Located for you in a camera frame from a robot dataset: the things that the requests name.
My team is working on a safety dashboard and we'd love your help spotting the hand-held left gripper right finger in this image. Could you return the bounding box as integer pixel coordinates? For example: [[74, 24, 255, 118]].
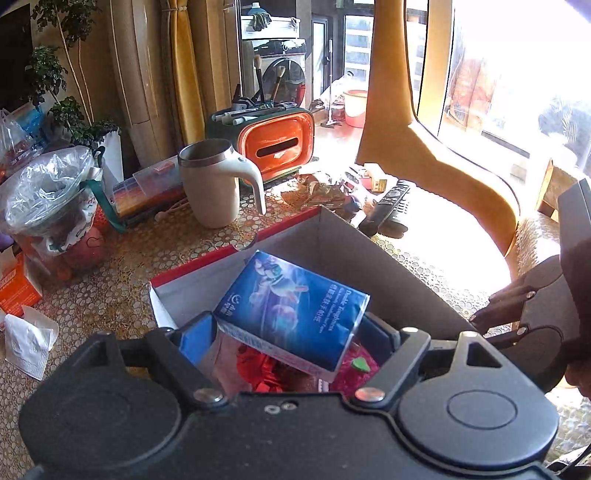
[[351, 314, 504, 407]]

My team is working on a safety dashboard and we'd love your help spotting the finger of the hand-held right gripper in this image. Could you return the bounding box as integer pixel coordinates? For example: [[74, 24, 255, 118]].
[[480, 323, 532, 347], [468, 282, 539, 324]]

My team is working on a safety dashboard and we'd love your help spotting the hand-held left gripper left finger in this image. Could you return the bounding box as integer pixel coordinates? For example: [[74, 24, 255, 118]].
[[99, 311, 229, 407]]

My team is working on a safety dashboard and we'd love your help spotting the red shoe box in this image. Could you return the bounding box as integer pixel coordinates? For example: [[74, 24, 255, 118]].
[[148, 205, 481, 393]]

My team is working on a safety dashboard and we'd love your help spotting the blue tissue pack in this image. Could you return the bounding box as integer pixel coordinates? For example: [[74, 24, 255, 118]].
[[212, 249, 371, 383]]

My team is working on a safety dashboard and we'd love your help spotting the black remote control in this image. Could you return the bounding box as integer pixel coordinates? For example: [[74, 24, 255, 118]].
[[376, 203, 409, 238], [358, 180, 411, 237]]

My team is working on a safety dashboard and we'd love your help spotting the red printed bag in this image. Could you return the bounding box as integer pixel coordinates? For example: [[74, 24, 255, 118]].
[[18, 180, 127, 280]]

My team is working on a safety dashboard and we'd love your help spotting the snack wrapper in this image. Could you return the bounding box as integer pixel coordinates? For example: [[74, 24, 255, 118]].
[[281, 172, 356, 213]]

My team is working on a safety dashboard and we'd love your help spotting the cream mug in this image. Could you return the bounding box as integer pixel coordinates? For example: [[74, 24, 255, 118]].
[[178, 141, 267, 229]]

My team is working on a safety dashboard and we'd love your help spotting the colourful bead organizer box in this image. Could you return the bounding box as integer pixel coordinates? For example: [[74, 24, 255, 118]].
[[112, 154, 190, 227]]

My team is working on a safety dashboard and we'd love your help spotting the white tissue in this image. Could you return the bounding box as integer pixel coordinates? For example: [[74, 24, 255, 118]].
[[4, 305, 60, 381]]

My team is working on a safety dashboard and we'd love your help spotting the orange cardboard box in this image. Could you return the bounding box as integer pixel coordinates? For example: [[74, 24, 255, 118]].
[[0, 251, 43, 315]]

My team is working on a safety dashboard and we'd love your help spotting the white planter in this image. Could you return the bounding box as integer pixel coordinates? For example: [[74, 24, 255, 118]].
[[95, 131, 124, 185]]

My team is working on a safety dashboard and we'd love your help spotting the orange tissue box organizer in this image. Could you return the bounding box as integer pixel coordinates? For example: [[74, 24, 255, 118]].
[[205, 106, 316, 188]]

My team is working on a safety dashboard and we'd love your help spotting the clear plastic bag over bowl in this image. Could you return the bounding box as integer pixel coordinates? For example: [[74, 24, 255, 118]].
[[4, 147, 95, 241]]

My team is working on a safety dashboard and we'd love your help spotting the red bucket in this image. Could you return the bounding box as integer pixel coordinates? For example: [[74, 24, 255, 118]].
[[342, 89, 369, 129]]

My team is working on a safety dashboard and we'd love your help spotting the mop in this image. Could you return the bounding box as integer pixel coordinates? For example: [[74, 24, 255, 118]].
[[321, 39, 342, 127]]

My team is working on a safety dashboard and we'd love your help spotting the paint brush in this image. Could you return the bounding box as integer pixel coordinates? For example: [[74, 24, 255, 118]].
[[270, 65, 287, 103], [252, 54, 267, 104]]

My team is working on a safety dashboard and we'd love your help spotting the yellow curtain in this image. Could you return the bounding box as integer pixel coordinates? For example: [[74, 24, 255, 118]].
[[166, 0, 206, 146]]

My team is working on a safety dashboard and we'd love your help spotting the cream standing air conditioner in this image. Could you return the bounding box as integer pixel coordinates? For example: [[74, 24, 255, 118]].
[[108, 0, 178, 167]]

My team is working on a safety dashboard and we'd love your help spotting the white and blue plastic bag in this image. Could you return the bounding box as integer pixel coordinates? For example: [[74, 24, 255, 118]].
[[0, 104, 47, 153]]

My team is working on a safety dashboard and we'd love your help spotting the silver washing machine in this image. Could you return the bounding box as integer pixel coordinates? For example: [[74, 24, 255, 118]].
[[240, 39, 308, 112]]

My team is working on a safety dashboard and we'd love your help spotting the green indoor plant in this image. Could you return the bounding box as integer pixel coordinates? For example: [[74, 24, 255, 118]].
[[25, 0, 121, 144]]

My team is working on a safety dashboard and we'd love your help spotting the black television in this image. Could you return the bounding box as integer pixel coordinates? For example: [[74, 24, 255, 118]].
[[0, 14, 35, 112]]

